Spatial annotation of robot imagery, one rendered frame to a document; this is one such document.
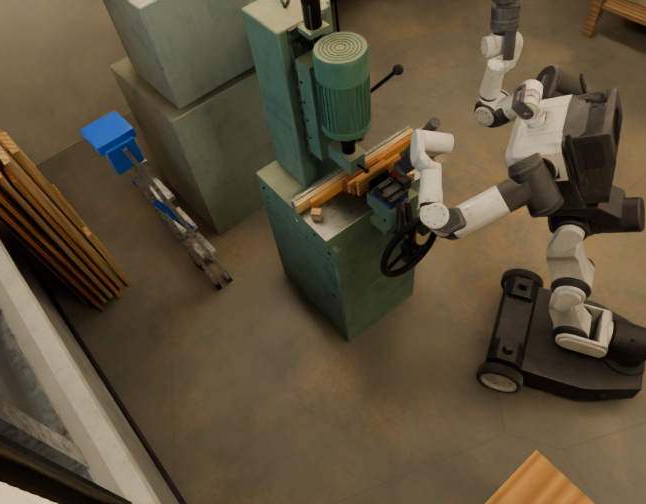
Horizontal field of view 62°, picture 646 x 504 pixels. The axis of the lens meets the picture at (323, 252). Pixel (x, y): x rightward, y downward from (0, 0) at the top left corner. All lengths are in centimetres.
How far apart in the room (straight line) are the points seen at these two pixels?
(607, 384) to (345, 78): 172
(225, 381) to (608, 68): 330
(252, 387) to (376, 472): 71
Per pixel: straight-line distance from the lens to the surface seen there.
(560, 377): 261
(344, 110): 179
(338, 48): 175
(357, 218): 203
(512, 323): 265
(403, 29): 463
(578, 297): 224
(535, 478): 206
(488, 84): 205
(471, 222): 159
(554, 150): 167
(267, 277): 301
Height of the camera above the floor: 248
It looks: 54 degrees down
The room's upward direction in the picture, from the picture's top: 10 degrees counter-clockwise
